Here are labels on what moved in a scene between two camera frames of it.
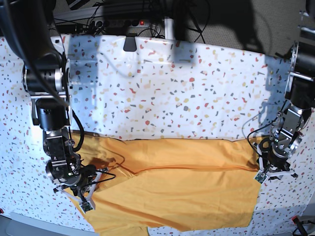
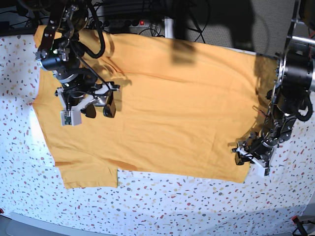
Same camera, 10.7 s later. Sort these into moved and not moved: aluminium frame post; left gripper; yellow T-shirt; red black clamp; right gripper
Moved: yellow T-shirt; right gripper; left gripper
Not moved: red black clamp; aluminium frame post
